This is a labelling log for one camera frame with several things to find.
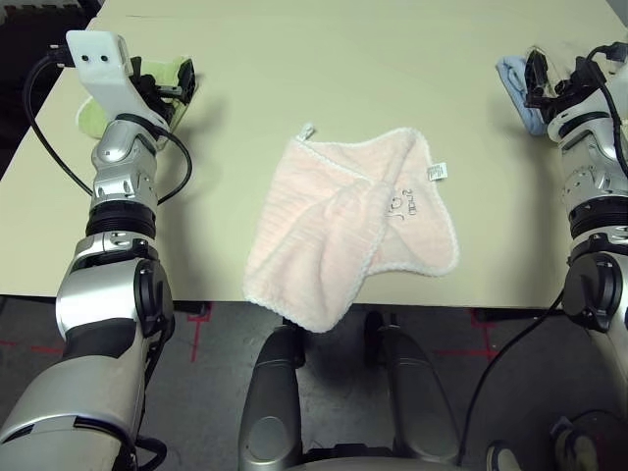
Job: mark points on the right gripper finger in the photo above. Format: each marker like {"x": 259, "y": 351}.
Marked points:
{"x": 536, "y": 73}
{"x": 586, "y": 68}

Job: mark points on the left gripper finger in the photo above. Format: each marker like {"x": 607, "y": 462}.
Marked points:
{"x": 187, "y": 81}
{"x": 136, "y": 68}

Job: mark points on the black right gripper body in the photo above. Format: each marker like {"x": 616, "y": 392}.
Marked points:
{"x": 554, "y": 95}

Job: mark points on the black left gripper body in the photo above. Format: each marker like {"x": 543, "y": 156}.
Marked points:
{"x": 162, "y": 98}

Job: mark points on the pink terry towel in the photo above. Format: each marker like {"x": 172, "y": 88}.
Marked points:
{"x": 304, "y": 206}

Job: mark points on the beige folded towel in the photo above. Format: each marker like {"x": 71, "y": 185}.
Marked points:
{"x": 559, "y": 68}

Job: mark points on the light blue folded towel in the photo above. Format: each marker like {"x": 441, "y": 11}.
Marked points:
{"x": 512, "y": 81}

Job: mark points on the green folded towel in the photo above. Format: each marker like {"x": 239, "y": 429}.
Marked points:
{"x": 90, "y": 120}

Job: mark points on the pale yellow sneaker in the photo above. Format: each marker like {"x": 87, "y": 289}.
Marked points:
{"x": 566, "y": 446}

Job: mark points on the white navy shoe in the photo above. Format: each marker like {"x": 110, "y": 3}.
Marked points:
{"x": 503, "y": 458}

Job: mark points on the grey robot waist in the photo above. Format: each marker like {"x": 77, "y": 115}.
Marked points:
{"x": 343, "y": 463}

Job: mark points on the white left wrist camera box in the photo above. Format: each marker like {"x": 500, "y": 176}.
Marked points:
{"x": 98, "y": 64}

